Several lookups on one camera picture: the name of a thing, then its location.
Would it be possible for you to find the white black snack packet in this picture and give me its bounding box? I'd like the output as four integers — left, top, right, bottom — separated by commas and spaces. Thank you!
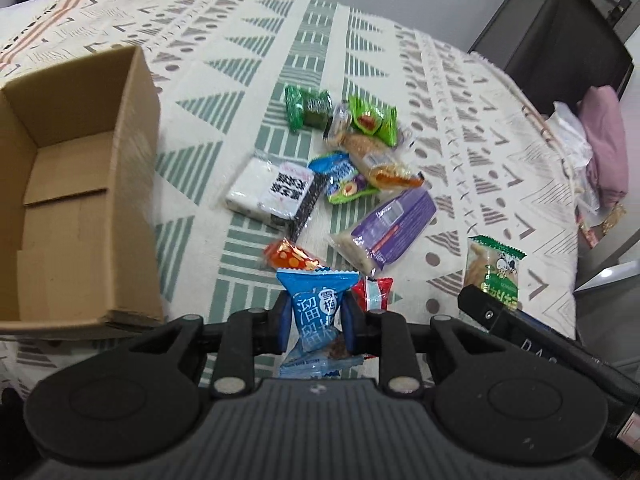
224, 151, 329, 242

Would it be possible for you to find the orange bread packet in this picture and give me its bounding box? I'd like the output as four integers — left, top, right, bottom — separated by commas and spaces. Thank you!
328, 132, 424, 191

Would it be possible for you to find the red white snack packet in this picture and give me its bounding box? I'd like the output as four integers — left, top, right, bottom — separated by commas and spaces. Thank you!
352, 278, 394, 312

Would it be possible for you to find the green peanut snack packet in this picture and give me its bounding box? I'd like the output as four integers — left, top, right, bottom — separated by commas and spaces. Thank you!
463, 235, 526, 309

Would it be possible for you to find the orange snack packet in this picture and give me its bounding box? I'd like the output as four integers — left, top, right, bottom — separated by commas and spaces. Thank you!
262, 237, 324, 271

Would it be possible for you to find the purple wafer packet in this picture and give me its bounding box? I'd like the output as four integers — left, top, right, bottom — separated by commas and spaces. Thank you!
331, 186, 437, 278

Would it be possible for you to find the blue green snack packet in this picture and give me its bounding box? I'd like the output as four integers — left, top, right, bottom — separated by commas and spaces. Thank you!
308, 152, 378, 205

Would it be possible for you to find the patterned bed blanket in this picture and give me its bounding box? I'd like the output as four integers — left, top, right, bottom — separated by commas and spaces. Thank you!
0, 0, 582, 401

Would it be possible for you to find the brown cardboard box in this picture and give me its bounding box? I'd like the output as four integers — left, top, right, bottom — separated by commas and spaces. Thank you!
1, 47, 163, 339

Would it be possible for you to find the white plastic bag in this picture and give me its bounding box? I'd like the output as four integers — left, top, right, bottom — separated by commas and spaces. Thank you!
547, 101, 600, 214

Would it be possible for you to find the bright green snack packet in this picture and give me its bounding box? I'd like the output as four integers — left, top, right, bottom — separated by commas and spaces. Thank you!
348, 96, 398, 148

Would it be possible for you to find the small clear snack packet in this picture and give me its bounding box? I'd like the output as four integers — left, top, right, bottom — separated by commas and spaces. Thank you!
323, 102, 352, 140

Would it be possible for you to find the dark green snack packet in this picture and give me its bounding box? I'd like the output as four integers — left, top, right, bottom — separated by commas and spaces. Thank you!
284, 86, 334, 131

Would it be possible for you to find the pink cloth pile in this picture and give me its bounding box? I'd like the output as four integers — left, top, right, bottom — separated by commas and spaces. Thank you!
578, 86, 629, 209

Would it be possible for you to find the black chair back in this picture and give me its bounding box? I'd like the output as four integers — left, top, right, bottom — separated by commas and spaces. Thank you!
471, 0, 634, 116

